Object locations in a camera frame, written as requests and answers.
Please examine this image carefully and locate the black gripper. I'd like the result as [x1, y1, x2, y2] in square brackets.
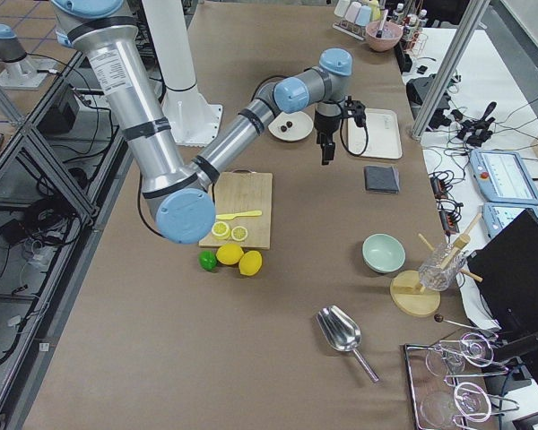
[314, 96, 367, 143]

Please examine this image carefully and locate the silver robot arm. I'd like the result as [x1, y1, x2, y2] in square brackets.
[0, 23, 28, 64]
[52, 1, 366, 244]

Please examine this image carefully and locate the cream rectangular tray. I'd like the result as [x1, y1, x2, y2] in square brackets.
[347, 108, 403, 159]

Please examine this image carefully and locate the white round plate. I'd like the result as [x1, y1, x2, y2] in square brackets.
[268, 111, 313, 142]

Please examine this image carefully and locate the grey folded cloth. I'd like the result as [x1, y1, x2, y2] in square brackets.
[364, 165, 400, 194]

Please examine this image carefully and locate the black stand device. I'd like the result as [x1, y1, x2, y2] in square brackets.
[405, 74, 452, 129]

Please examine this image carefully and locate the blue plastic cup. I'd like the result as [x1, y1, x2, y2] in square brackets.
[355, 4, 371, 27]

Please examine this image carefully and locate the pink bowl with ice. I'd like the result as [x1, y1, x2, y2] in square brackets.
[365, 21, 403, 52]

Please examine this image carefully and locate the pink plastic cup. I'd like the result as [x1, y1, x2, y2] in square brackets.
[344, 1, 362, 23]

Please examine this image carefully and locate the white plastic cup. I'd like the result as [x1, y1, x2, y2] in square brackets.
[334, 0, 351, 18]

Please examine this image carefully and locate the yellow plastic cup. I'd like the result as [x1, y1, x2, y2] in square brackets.
[368, 0, 381, 22]

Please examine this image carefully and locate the wooden cutting board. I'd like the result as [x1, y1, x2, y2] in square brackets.
[208, 172, 273, 250]

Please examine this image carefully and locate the yellow plastic knife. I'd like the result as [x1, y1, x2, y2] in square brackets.
[216, 210, 263, 220]

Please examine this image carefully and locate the mint green bowl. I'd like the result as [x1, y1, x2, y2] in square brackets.
[362, 233, 405, 274]

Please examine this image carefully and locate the lemon slice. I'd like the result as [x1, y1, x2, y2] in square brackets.
[230, 226, 248, 242]
[211, 220, 231, 240]

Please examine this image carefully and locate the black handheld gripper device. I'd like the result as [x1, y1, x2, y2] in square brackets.
[456, 101, 497, 148]

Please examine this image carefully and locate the yellow lemon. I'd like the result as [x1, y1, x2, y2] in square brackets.
[216, 243, 244, 265]
[239, 250, 263, 276]

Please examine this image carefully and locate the blue teach pendant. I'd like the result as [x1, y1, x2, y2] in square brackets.
[469, 149, 538, 206]
[482, 202, 538, 239]

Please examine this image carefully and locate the green lime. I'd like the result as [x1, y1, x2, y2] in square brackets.
[198, 251, 217, 271]

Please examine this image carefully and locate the clear glass cup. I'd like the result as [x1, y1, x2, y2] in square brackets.
[419, 243, 466, 292]

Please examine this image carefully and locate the wooden mug tree stand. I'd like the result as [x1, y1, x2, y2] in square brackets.
[390, 213, 483, 317]

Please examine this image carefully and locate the metal scoop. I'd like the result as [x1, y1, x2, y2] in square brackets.
[317, 305, 380, 383]

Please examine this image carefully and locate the black monitor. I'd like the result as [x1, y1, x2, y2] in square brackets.
[468, 209, 538, 335]

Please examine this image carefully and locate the white wire cup rack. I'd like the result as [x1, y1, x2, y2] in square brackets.
[333, 17, 365, 40]

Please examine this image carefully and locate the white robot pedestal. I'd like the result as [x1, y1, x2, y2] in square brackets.
[143, 0, 222, 147]

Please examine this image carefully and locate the aluminium frame post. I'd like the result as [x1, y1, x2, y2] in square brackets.
[411, 0, 490, 142]

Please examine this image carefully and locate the black wire glass rack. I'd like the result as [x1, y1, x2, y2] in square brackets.
[403, 330, 538, 429]

